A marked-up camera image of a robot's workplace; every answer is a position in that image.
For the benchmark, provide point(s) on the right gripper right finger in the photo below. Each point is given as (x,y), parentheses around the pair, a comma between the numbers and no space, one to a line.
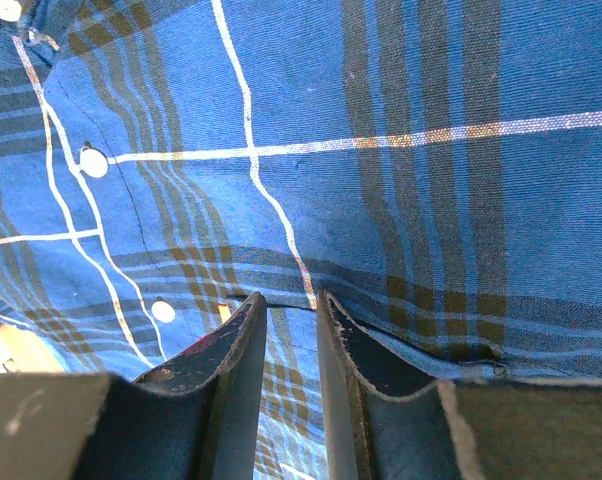
(384,418)

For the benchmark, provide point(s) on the blue plaid shirt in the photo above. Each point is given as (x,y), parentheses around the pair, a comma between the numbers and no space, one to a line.
(435,165)

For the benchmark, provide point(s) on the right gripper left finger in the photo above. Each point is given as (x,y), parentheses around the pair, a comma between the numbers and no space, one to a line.
(193,417)

